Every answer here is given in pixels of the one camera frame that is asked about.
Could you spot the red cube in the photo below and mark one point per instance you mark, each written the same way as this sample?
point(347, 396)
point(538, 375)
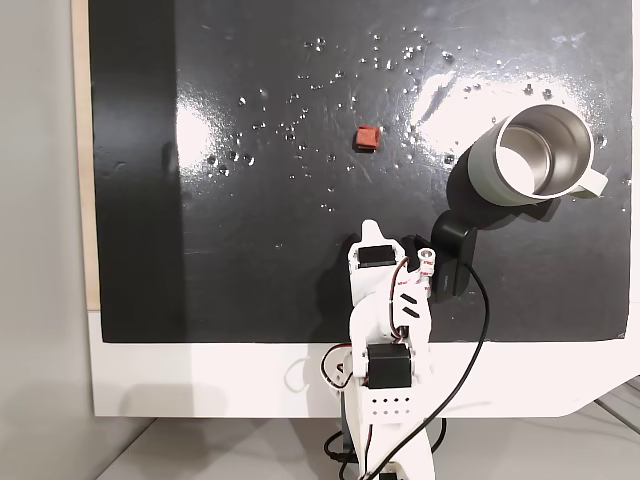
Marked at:
point(368, 139)

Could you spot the pale green steel mug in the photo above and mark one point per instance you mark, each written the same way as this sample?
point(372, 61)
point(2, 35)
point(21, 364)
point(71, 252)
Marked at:
point(487, 165)

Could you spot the beige wooden board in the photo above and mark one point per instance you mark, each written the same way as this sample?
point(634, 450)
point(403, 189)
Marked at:
point(80, 150)

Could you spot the black camera box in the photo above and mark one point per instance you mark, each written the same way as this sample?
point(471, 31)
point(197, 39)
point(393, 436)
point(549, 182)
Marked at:
point(452, 260)

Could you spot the black table mat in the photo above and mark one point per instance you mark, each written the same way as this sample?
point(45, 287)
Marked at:
point(280, 280)

